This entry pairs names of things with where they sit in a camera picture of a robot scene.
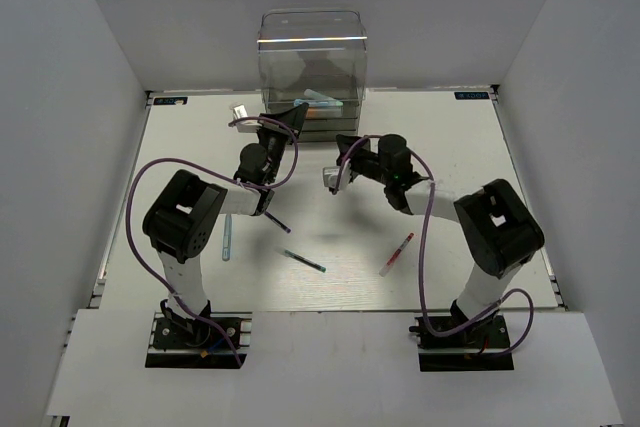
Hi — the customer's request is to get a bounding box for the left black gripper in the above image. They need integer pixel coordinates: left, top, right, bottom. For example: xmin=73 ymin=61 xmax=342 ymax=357
xmin=255 ymin=102 xmax=308 ymax=184

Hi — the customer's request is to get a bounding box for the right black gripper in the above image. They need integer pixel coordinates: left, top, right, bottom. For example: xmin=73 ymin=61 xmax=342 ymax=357
xmin=338 ymin=133 xmax=393 ymax=185

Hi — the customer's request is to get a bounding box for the blue highlighter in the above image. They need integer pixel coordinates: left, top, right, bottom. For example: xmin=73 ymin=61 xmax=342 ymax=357
xmin=294 ymin=89 xmax=336 ymax=105

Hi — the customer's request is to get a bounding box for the clear plastic drawer organizer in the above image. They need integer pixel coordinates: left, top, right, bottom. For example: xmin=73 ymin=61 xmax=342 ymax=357
xmin=257 ymin=8 xmax=368 ymax=142

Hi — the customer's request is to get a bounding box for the orange highlighter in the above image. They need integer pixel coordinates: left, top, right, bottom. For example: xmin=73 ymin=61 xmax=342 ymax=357
xmin=307 ymin=107 xmax=331 ymax=117

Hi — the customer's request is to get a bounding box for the green highlighter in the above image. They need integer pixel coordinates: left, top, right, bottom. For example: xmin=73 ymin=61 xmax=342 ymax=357
xmin=312 ymin=100 xmax=344 ymax=108

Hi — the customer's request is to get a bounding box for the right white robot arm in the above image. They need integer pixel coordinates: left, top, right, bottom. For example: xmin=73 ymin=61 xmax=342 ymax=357
xmin=323 ymin=134 xmax=545 ymax=346

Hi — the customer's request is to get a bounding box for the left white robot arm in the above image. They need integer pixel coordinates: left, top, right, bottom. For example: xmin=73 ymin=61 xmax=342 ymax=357
xmin=142 ymin=102 xmax=309 ymax=346

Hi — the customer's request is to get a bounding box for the purple pen refill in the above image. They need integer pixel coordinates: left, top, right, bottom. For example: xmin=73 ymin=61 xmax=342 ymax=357
xmin=264 ymin=212 xmax=291 ymax=234

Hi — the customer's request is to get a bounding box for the red pen refill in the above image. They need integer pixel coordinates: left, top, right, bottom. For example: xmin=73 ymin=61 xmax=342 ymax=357
xmin=379 ymin=232 xmax=415 ymax=277

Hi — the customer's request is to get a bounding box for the green pen refill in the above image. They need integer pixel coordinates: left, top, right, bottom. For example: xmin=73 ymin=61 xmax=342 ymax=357
xmin=280 ymin=249 xmax=326 ymax=273

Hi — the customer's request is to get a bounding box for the light blue pen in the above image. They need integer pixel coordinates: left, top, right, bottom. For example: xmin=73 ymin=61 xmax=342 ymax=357
xmin=221 ymin=214 xmax=233 ymax=262

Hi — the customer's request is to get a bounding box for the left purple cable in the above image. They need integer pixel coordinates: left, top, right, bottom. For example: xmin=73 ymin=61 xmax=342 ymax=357
xmin=123 ymin=114 xmax=301 ymax=367

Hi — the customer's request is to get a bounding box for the purple cable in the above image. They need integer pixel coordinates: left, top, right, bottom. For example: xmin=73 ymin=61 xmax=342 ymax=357
xmin=123 ymin=114 xmax=301 ymax=367
xmin=332 ymin=134 xmax=535 ymax=359

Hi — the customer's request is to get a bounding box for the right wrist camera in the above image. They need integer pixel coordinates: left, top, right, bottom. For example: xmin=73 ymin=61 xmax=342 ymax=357
xmin=322 ymin=161 xmax=352 ymax=195

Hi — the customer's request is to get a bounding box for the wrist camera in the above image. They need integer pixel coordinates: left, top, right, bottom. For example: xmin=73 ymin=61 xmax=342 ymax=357
xmin=322 ymin=161 xmax=352 ymax=195
xmin=228 ymin=104 xmax=261 ymax=133

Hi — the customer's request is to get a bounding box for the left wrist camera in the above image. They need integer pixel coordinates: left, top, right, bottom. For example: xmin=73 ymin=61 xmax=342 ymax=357
xmin=228 ymin=104 xmax=261 ymax=133

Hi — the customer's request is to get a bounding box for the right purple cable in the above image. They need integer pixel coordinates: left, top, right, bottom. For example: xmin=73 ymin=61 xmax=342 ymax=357
xmin=332 ymin=134 xmax=535 ymax=359

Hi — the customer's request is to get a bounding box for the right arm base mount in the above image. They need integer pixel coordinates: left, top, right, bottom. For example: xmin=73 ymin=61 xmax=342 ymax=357
xmin=409 ymin=314 xmax=514 ymax=373

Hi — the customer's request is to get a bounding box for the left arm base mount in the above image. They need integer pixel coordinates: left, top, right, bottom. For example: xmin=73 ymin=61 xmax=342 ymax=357
xmin=145 ymin=300 xmax=252 ymax=370

